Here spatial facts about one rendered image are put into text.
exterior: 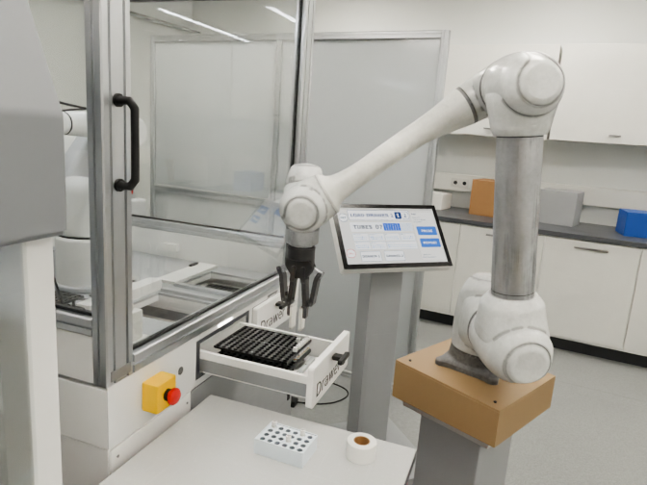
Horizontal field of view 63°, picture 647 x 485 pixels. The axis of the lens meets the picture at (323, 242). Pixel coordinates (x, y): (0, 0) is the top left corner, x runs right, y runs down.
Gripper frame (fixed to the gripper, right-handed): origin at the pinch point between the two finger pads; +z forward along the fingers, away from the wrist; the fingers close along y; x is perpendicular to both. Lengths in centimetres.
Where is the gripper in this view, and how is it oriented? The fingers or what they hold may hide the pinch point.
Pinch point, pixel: (297, 317)
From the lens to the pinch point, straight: 145.2
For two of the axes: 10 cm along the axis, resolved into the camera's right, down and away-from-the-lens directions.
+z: -0.7, 9.8, 2.1
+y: -9.3, -1.3, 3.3
